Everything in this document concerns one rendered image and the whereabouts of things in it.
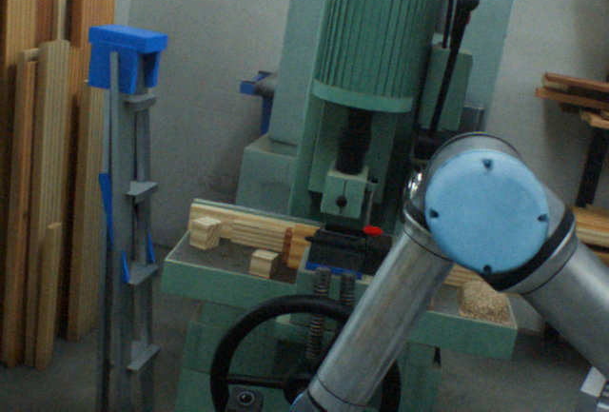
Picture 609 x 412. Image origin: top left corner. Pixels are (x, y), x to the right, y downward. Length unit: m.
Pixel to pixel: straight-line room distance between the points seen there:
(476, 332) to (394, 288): 0.48
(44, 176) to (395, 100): 1.63
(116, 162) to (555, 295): 1.64
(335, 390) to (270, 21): 3.02
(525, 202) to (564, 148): 3.10
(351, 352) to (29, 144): 1.94
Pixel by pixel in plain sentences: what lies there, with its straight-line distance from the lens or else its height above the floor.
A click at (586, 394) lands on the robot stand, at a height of 0.77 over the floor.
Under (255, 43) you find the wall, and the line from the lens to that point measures 4.09.
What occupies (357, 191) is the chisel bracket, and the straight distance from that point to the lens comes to 1.63.
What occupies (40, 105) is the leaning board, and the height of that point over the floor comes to 0.86.
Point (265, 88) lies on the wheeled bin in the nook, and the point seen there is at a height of 0.93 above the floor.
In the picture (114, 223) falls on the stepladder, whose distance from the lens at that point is 2.49.
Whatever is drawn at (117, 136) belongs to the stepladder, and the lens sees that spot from 2.44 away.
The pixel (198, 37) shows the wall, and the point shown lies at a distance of 4.16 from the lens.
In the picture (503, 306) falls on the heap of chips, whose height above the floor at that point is 0.92.
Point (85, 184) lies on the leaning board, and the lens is 3.18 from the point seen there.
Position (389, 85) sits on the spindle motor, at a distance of 1.58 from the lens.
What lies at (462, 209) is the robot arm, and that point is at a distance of 0.93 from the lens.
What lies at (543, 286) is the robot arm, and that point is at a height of 1.15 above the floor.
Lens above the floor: 1.44
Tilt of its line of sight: 14 degrees down
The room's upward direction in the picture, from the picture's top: 10 degrees clockwise
